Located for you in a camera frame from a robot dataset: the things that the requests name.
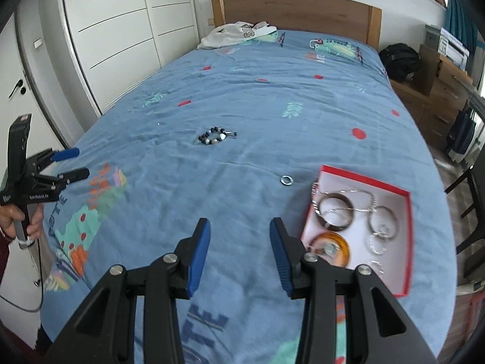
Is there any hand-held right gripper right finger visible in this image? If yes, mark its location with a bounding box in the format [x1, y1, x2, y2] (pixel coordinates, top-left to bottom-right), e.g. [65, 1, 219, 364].
[269, 218, 440, 364]

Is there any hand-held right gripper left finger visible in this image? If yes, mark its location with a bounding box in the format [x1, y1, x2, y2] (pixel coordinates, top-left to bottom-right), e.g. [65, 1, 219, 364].
[45, 218, 211, 364]

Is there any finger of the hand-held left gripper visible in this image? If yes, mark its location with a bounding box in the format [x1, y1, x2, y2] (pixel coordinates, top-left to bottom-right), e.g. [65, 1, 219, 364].
[28, 148, 81, 175]
[38, 167, 90, 191]

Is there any amber bangle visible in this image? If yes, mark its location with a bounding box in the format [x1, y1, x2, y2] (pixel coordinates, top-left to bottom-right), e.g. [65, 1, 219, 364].
[309, 232, 351, 264]

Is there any twisted silver bangle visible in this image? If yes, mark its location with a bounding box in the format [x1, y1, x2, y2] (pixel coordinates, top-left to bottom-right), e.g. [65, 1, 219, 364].
[367, 205, 399, 240]
[365, 234, 388, 255]

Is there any silver pearl necklace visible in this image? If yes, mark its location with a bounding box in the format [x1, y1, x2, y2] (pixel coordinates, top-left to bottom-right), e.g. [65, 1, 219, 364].
[311, 183, 380, 217]

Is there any red jewelry box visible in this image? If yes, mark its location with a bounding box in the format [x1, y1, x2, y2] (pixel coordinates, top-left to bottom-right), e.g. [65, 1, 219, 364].
[301, 165, 412, 298]

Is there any person's left forearm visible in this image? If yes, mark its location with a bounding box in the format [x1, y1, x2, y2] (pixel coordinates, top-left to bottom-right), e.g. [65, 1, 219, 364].
[0, 231, 18, 285]

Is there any person's left hand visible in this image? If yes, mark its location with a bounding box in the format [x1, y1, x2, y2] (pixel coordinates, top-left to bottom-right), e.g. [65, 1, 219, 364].
[0, 202, 44, 241]

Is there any white door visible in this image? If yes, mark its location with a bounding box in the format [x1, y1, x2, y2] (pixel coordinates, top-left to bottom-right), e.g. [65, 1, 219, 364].
[0, 11, 100, 152]

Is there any dark brown bangle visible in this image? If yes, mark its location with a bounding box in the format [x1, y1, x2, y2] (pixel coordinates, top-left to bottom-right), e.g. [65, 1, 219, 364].
[316, 193, 356, 233]

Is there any white wardrobe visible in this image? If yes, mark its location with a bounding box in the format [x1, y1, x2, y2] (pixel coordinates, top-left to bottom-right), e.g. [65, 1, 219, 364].
[62, 0, 199, 118]

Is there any blue printed bedsheet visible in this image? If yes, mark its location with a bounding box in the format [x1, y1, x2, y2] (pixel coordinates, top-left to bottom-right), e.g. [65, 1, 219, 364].
[40, 28, 457, 364]

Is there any white garment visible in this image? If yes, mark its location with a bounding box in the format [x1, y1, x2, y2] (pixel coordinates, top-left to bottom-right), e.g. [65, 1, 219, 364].
[197, 21, 278, 51]

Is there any dark desk chair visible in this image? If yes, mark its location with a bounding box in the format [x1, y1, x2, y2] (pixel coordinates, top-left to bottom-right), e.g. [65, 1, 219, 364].
[443, 159, 485, 256]

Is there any navy tote bag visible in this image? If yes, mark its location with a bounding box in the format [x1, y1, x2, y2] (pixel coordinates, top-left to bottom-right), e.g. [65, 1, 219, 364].
[447, 107, 483, 163]

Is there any wooden drawer cabinet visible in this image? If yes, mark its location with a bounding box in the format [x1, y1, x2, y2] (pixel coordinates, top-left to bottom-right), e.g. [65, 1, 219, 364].
[390, 43, 474, 150]

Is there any black backpack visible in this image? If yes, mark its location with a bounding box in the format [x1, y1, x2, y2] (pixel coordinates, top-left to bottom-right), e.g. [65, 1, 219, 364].
[379, 43, 422, 82]

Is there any wooden bed headboard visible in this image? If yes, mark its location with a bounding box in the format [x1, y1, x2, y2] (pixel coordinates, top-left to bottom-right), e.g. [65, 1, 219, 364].
[211, 0, 383, 50]

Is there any white grey printer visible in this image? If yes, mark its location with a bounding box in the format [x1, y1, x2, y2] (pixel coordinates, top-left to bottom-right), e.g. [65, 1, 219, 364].
[424, 25, 470, 65]

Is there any teal curtain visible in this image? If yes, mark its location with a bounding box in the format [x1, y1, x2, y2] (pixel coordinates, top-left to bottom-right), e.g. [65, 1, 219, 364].
[445, 0, 479, 74]

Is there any black door handle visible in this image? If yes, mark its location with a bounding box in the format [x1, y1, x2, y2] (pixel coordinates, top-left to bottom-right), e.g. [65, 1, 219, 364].
[8, 79, 27, 99]

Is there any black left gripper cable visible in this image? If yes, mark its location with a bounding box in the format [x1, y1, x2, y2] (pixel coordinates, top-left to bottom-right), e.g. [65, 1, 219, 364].
[0, 241, 44, 313]

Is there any dark beaded bracelet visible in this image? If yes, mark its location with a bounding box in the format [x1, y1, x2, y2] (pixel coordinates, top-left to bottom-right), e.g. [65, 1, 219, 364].
[195, 125, 239, 147]

